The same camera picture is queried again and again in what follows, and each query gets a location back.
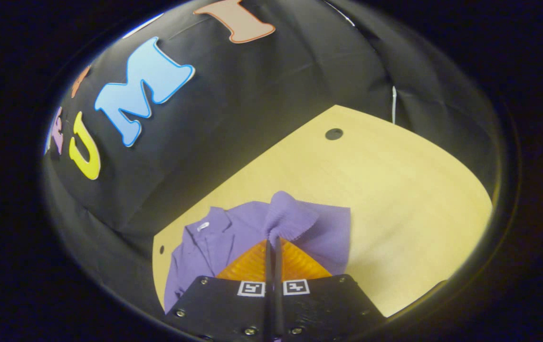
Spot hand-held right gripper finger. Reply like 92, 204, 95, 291
273, 237, 387, 342
164, 239, 273, 342

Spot purple knit cardigan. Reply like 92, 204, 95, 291
163, 191, 352, 314

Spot black backdrop cloth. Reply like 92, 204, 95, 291
43, 0, 500, 314

